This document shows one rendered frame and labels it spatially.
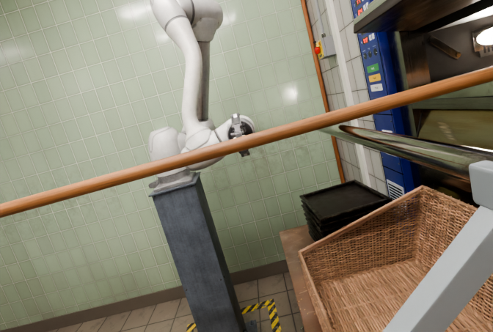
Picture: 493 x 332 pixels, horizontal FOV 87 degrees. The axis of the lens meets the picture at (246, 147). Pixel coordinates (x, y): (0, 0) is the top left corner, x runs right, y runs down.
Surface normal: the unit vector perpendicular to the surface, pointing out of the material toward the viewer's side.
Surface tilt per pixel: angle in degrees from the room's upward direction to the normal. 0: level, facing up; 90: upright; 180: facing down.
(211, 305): 90
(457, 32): 90
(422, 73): 90
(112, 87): 90
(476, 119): 70
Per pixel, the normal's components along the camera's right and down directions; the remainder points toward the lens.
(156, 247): 0.00, 0.15
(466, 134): -1.00, -0.08
